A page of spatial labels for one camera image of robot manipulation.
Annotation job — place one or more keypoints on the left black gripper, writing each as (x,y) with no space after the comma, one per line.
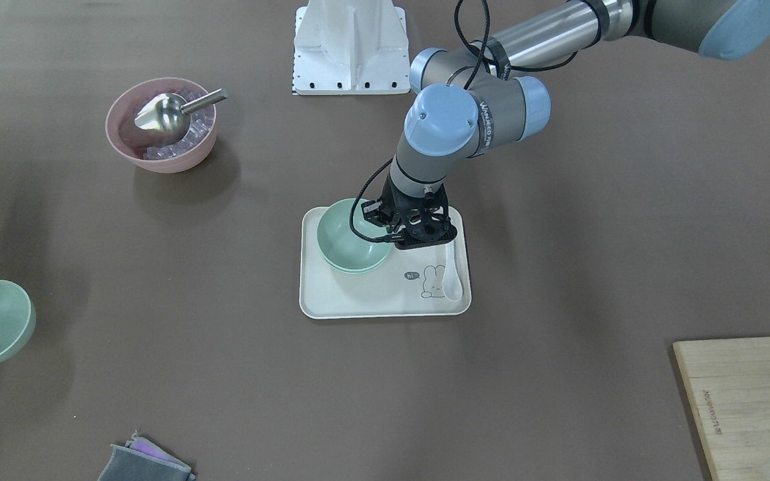
(375,213)

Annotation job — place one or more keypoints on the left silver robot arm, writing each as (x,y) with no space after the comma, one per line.
(471,101)

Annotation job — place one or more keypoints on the cream serving tray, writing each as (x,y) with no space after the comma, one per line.
(407,283)

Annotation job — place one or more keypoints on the white ceramic spoon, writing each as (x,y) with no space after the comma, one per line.
(452,285)

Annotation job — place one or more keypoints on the green bowl on tray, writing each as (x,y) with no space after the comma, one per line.
(356,271)

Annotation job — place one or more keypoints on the metal ice scoop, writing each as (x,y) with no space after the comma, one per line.
(166,118)

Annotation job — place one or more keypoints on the pink bowl with ice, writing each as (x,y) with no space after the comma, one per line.
(185,154)

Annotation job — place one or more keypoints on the wooden cutting board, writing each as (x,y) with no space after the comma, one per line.
(727,384)

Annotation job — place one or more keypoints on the grey folded cloth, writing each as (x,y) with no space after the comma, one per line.
(141,459)

